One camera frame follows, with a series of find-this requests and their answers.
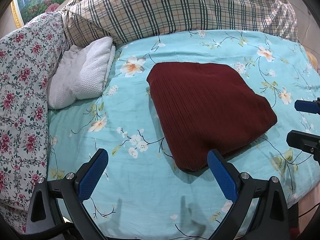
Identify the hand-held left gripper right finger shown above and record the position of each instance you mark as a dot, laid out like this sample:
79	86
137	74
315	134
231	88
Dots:
222	177

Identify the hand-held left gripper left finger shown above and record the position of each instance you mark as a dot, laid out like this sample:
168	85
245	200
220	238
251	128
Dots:
93	172

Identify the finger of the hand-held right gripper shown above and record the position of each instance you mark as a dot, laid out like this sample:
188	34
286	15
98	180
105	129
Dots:
303	142
308	106

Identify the maroon knit sweater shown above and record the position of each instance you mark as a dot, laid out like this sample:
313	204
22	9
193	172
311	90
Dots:
207	110

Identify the yellow object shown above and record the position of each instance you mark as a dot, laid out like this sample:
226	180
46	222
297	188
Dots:
313	60

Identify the blue floral bed sheet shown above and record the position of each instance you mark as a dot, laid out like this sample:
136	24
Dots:
130	120

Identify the white textured pillow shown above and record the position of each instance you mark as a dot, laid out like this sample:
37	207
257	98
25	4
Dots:
80	77

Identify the beige plaid quilt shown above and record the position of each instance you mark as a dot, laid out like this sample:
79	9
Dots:
175	7

